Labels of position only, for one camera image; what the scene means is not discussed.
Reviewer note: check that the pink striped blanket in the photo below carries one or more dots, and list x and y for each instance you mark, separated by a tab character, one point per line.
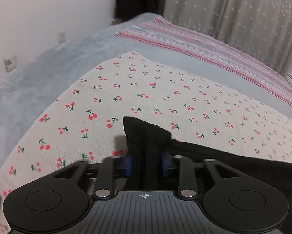
161	33

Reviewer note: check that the grey dotted curtain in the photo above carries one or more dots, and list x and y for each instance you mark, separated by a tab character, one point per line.
259	28

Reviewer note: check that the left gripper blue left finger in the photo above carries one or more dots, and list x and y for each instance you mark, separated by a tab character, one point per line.
128	164

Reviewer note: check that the white wall socket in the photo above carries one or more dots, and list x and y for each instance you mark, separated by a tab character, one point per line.
10	64
61	37

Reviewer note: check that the cherry print bed sheet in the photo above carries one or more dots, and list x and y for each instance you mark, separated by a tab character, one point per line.
230	158

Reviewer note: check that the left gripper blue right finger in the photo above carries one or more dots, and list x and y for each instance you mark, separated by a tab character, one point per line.
165	163

